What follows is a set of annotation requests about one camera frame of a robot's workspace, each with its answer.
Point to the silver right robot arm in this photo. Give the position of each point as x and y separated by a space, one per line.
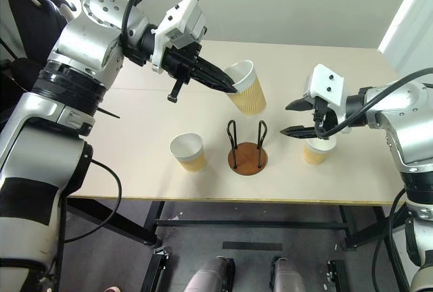
406 119

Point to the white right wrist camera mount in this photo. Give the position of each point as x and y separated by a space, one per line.
326 86

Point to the pink object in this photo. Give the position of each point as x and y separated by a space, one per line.
111 289

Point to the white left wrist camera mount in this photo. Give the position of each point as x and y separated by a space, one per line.
184 21

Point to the black zip tie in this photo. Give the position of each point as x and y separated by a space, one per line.
108 113

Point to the grey rounded shape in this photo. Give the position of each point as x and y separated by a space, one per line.
287 276
211 275

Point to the ribbed brown paper cup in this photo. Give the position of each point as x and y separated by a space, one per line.
248 94
189 153
314 155

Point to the black metal table frame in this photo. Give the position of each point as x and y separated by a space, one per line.
250 224

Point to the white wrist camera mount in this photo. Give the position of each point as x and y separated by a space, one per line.
326 86
184 21

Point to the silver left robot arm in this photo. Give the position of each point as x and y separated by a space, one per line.
78 45

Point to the black fabric bulk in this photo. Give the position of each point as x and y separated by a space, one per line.
23 38

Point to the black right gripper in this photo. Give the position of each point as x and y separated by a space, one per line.
324 118

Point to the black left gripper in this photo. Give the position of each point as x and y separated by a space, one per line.
181 64

